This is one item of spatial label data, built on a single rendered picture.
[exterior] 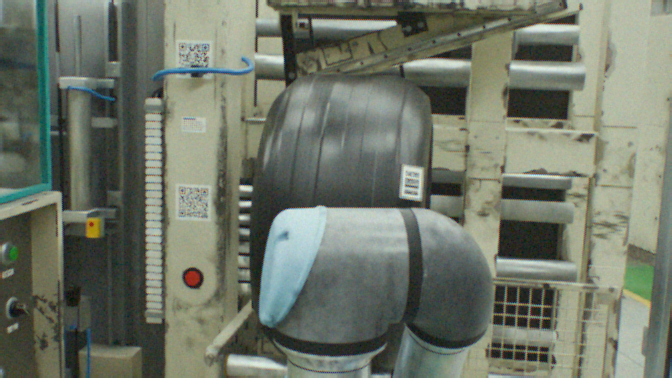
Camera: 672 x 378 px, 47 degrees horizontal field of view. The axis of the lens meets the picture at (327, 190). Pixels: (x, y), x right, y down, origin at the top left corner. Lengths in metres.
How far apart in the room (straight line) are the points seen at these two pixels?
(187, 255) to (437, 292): 0.96
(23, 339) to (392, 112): 0.77
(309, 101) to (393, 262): 0.76
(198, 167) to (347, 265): 0.91
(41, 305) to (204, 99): 0.50
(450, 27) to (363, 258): 1.24
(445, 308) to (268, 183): 0.67
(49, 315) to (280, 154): 0.51
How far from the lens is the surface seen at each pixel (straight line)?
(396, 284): 0.74
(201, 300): 1.66
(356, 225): 0.74
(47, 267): 1.49
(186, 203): 1.62
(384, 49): 1.92
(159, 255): 1.68
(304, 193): 1.35
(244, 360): 1.60
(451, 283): 0.76
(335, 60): 1.93
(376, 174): 1.34
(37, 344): 1.55
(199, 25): 1.59
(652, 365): 0.76
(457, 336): 0.82
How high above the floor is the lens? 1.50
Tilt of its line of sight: 9 degrees down
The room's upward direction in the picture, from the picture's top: 2 degrees clockwise
